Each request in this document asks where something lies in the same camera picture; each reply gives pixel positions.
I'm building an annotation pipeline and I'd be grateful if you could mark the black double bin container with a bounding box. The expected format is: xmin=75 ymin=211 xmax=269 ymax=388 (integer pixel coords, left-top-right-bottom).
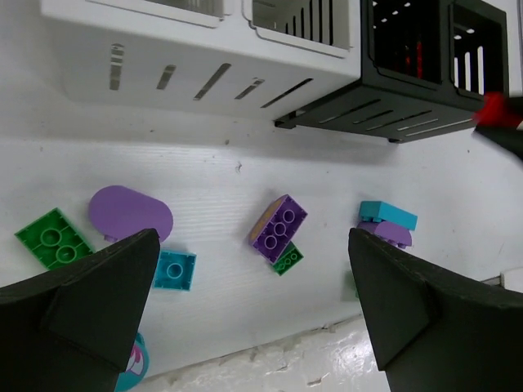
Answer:
xmin=275 ymin=1 xmax=509 ymax=144

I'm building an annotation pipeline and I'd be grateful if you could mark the purple lego brick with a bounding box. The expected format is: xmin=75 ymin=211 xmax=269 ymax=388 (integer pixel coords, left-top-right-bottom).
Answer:
xmin=248 ymin=194 xmax=307 ymax=265

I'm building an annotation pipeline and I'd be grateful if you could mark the white double bin container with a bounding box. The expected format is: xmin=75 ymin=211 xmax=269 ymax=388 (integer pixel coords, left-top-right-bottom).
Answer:
xmin=40 ymin=1 xmax=361 ymax=120

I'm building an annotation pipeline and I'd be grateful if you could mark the green lego brick upper left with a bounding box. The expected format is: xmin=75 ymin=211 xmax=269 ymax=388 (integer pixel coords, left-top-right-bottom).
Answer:
xmin=15 ymin=208 xmax=95 ymax=270

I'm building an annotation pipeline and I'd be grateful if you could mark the red transparent lego brick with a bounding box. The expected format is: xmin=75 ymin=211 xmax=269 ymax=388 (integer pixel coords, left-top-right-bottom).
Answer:
xmin=394 ymin=35 xmax=423 ymax=79

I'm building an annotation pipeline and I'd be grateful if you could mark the teal long lego brick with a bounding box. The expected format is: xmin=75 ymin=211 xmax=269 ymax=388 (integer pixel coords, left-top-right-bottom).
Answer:
xmin=359 ymin=201 xmax=418 ymax=231

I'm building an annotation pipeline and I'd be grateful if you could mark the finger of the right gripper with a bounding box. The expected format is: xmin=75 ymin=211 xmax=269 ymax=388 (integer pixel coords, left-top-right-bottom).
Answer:
xmin=474 ymin=96 xmax=522 ymax=159

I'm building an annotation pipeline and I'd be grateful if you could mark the lilac arched lego brick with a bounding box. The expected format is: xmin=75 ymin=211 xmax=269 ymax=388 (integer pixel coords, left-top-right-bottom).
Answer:
xmin=356 ymin=221 xmax=413 ymax=249

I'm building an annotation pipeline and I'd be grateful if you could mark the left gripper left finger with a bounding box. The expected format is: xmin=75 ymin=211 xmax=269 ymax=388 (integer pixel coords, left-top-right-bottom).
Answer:
xmin=1 ymin=229 xmax=160 ymax=391

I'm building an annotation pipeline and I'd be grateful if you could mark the teal printed oval lego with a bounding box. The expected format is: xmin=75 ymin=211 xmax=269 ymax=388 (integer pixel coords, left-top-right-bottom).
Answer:
xmin=114 ymin=332 xmax=150 ymax=391

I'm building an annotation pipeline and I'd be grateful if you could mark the small green lego plate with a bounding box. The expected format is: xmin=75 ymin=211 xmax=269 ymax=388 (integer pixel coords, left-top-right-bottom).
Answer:
xmin=272 ymin=242 xmax=303 ymax=276

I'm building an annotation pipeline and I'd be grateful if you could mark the small red lego brick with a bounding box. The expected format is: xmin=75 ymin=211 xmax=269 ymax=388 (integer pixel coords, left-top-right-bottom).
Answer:
xmin=473 ymin=92 xmax=522 ymax=129

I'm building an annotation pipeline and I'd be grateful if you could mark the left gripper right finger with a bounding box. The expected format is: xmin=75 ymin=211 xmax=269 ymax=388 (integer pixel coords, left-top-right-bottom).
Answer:
xmin=348 ymin=228 xmax=522 ymax=391

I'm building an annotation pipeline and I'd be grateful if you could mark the teal small lego brick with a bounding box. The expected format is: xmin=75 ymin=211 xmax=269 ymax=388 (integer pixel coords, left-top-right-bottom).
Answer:
xmin=152 ymin=250 xmax=196 ymax=292

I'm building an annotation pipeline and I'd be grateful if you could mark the lilac rounded lego piece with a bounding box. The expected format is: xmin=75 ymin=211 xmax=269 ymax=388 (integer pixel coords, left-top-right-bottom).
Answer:
xmin=87 ymin=185 xmax=174 ymax=243

